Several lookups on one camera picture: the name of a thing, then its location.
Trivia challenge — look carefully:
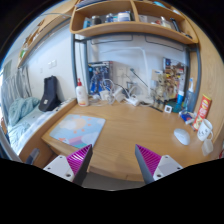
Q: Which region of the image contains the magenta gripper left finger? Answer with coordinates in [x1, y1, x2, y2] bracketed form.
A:
[66, 145, 93, 186]

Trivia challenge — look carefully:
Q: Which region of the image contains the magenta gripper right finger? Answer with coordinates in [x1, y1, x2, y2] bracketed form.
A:
[135, 144, 161, 184]

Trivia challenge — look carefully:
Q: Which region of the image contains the pastel patterned mouse pad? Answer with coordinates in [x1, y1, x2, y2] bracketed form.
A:
[50, 114, 105, 149]

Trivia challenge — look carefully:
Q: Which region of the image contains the white computer mouse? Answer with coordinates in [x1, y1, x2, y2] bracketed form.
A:
[174, 128, 190, 145]

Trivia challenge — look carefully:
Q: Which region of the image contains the small white cube clock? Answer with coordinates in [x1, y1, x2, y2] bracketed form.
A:
[164, 105, 172, 113]

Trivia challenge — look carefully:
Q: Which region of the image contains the clear plastic cup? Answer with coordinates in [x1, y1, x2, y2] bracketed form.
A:
[202, 139, 213, 156]

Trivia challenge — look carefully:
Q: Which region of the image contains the white power strip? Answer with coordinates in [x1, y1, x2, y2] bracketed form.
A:
[125, 97, 140, 106]

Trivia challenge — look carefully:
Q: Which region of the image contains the white mug with print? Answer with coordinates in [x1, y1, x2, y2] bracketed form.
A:
[197, 119, 213, 141]

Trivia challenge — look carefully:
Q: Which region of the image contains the white lotion pump bottle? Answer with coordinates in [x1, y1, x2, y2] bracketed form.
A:
[76, 80, 89, 106]

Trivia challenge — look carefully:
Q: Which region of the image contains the black backpack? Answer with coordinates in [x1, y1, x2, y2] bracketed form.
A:
[39, 76, 61, 112]

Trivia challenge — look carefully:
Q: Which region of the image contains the blue spray bottle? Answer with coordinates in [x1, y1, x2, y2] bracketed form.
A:
[184, 78, 194, 111]

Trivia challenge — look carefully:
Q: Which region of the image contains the red chips can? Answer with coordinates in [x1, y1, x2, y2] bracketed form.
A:
[193, 94, 211, 130]

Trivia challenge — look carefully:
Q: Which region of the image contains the colourful figure box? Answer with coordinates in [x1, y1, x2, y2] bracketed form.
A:
[163, 58, 186, 99]

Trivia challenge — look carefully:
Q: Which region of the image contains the blue model kit box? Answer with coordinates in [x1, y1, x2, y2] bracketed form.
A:
[88, 61, 113, 95]

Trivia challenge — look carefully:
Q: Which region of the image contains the wooden wall shelf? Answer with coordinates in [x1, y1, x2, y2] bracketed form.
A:
[70, 0, 198, 44]

